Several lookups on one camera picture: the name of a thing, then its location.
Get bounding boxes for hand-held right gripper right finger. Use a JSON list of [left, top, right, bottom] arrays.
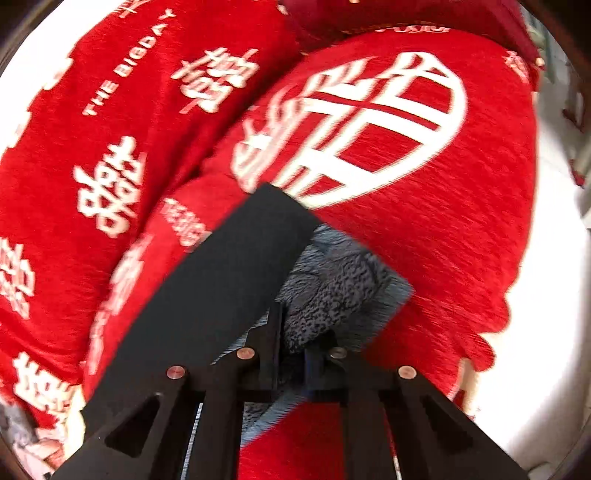
[[304, 331, 532, 480]]

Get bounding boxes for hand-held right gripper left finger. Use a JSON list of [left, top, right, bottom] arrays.
[[51, 301, 284, 480]]

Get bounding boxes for black fleece-lined pants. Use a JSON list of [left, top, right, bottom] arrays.
[[82, 182, 415, 450]]

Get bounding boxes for red printed blanket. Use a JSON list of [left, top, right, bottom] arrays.
[[0, 0, 555, 480]]

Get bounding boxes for pale patterned cloth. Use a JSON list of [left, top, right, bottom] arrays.
[[0, 399, 72, 480]]

